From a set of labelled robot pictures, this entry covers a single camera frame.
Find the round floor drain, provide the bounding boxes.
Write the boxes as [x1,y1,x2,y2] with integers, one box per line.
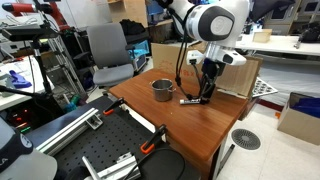
[231,128,262,151]

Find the green handled tool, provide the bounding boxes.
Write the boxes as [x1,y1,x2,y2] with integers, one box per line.
[64,94,82,113]

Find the blue cloth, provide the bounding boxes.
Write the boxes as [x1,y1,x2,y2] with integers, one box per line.
[8,69,33,90]

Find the grey metal table leg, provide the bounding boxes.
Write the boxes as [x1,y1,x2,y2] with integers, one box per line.
[216,143,236,176]

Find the small wooden box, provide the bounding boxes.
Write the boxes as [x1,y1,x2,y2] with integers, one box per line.
[252,28,273,44]

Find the blue equipment case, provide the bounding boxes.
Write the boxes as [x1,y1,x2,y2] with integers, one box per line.
[131,39,148,73]

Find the black camera tripod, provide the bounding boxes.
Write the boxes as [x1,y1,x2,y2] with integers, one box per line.
[0,39,56,111]

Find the grey office chair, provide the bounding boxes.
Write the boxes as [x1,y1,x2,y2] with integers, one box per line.
[73,22,136,94]

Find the white workbench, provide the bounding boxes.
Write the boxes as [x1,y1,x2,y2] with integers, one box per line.
[0,55,48,112]

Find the black bag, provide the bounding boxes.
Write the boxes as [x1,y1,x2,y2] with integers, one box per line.
[119,18,147,37]

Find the stacked brown cardboard boxes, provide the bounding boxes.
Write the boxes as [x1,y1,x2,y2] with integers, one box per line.
[107,0,149,28]

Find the metal wire rack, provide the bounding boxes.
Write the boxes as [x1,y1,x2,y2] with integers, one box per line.
[46,34,89,101]

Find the black Expo marker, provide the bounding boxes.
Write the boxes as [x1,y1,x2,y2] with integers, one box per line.
[179,97,202,106]

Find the aluminium profile rail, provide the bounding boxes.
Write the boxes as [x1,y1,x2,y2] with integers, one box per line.
[34,107,104,157]
[81,151,142,180]

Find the black orange bar clamp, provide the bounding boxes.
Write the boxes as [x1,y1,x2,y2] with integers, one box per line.
[139,124,168,155]
[102,97,126,117]

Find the large brown cardboard panel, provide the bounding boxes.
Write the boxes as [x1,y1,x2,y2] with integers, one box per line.
[150,42,264,99]

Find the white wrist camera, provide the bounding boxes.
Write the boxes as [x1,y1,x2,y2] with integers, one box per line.
[186,49,205,66]

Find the black stereo camera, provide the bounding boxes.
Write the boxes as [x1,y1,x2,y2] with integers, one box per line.
[1,25,60,43]

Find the white perforated tray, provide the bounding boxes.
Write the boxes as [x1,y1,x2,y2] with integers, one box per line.
[251,76,279,99]

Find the open cardboard box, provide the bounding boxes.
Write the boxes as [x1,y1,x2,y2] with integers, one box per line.
[276,91,320,146]

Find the long white table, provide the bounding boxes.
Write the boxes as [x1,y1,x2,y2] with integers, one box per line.
[235,33,320,57]

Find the black equipment pile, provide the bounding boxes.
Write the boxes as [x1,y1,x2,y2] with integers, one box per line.
[293,22,320,44]

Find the blue plastic bags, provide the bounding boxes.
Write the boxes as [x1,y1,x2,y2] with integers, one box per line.
[290,96,320,118]

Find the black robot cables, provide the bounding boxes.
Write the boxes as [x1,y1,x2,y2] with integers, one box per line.
[174,6,201,101]

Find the black loose cable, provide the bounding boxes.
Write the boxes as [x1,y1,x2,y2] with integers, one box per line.
[122,146,187,180]

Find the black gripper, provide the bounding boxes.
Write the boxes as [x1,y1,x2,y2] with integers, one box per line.
[198,58,227,104]

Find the black perforated breadboard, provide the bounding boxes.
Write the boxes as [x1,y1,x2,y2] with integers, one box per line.
[24,95,203,180]

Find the silver pot with handles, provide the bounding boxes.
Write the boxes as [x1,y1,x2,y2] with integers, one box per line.
[149,78,177,103]

